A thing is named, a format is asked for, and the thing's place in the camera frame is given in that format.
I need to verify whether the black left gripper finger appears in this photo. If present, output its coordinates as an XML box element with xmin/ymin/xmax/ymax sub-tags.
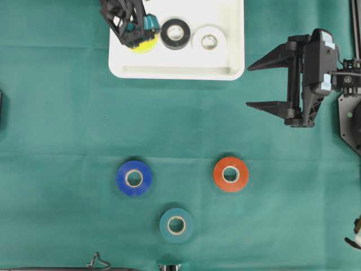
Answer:
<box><xmin>99</xmin><ymin>0</ymin><xmax>161</xmax><ymax>49</ymax></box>

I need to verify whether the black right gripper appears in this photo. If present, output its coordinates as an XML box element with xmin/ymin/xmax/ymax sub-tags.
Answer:
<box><xmin>246</xmin><ymin>34</ymin><xmax>314</xmax><ymax>128</ymax></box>

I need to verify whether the yellow tape roll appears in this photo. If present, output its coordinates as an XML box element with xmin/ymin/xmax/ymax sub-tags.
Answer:
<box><xmin>130</xmin><ymin>35</ymin><xmax>159</xmax><ymax>54</ymax></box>

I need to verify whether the black tape roll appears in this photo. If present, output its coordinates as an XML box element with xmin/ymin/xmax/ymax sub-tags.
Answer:
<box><xmin>161</xmin><ymin>18</ymin><xmax>191</xmax><ymax>50</ymax></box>

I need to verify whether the white tape roll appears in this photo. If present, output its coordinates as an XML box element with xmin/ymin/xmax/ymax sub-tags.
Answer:
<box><xmin>191</xmin><ymin>25</ymin><xmax>227</xmax><ymax>55</ymax></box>

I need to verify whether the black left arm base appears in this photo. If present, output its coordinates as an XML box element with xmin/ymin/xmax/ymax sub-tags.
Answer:
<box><xmin>0</xmin><ymin>91</ymin><xmax>3</xmax><ymax>124</ymax></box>

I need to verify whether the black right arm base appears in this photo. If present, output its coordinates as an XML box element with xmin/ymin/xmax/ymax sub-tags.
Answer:
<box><xmin>338</xmin><ymin>1</ymin><xmax>360</xmax><ymax>155</ymax></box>

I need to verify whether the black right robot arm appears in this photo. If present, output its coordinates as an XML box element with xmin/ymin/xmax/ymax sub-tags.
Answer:
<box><xmin>246</xmin><ymin>29</ymin><xmax>360</xmax><ymax>128</ymax></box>

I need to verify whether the white plastic tray case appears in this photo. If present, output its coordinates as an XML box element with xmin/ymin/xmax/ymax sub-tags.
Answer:
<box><xmin>108</xmin><ymin>1</ymin><xmax>245</xmax><ymax>81</ymax></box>

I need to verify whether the red tape roll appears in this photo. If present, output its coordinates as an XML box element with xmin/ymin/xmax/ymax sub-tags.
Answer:
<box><xmin>213</xmin><ymin>156</ymin><xmax>249</xmax><ymax>193</ymax></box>

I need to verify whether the blue tape roll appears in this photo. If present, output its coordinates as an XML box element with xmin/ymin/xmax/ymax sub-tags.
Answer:
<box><xmin>116</xmin><ymin>160</ymin><xmax>152</xmax><ymax>197</ymax></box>

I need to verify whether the teal green tape roll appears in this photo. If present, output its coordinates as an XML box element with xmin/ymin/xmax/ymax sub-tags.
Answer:
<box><xmin>159</xmin><ymin>208</ymin><xmax>194</xmax><ymax>244</ymax></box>

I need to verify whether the green table cloth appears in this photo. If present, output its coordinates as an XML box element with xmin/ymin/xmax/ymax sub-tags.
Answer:
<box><xmin>1</xmin><ymin>1</ymin><xmax>360</xmax><ymax>270</ymax></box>

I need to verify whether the white black object right edge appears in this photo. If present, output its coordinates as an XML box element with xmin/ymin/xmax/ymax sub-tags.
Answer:
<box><xmin>344</xmin><ymin>217</ymin><xmax>361</xmax><ymax>250</ymax></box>

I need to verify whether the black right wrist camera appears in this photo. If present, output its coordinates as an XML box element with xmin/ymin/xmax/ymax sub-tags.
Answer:
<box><xmin>302</xmin><ymin>28</ymin><xmax>338</xmax><ymax>97</ymax></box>

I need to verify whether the metal camera mount bottom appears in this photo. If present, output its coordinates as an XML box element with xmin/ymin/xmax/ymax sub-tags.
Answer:
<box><xmin>158</xmin><ymin>264</ymin><xmax>182</xmax><ymax>271</ymax></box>

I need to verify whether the black cable bottom edge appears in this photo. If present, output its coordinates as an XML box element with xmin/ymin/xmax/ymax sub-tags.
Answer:
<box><xmin>0</xmin><ymin>252</ymin><xmax>142</xmax><ymax>271</ymax></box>

